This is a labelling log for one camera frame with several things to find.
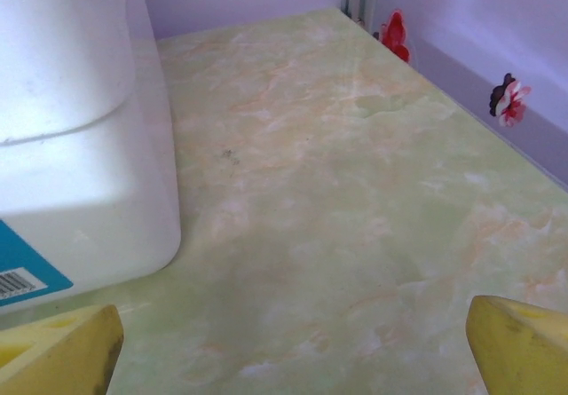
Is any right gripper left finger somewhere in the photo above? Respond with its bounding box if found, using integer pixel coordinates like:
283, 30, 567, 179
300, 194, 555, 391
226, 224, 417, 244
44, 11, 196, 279
0, 304, 125, 395

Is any white storage box blue lid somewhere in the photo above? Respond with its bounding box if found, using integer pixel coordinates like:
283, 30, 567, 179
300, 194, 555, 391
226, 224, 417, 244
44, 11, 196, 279
0, 0, 184, 312

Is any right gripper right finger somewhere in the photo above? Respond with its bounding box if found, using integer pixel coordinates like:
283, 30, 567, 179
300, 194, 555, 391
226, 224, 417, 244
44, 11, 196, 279
466, 295, 568, 395

